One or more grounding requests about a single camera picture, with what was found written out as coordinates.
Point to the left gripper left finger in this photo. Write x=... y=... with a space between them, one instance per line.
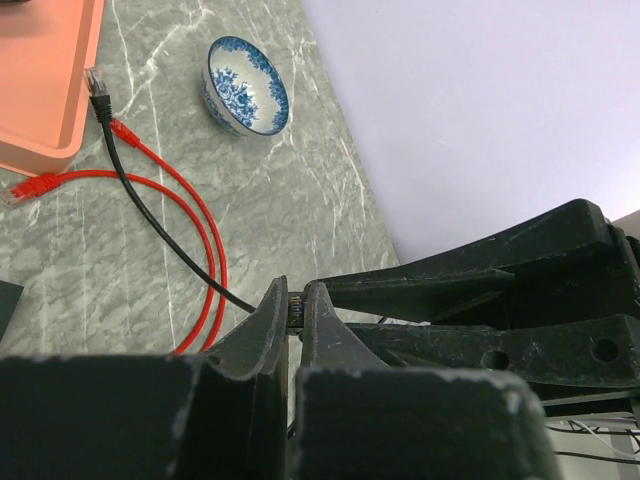
x=221 y=414

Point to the blue white porcelain bowl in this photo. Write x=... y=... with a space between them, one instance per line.
x=242 y=89

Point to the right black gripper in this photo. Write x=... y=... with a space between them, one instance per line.
x=573 y=334

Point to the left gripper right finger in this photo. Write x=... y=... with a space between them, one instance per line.
x=357 y=418

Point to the salmon plastic tray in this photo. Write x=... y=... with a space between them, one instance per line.
x=45 y=48

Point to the black network switch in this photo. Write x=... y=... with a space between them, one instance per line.
x=9 y=297

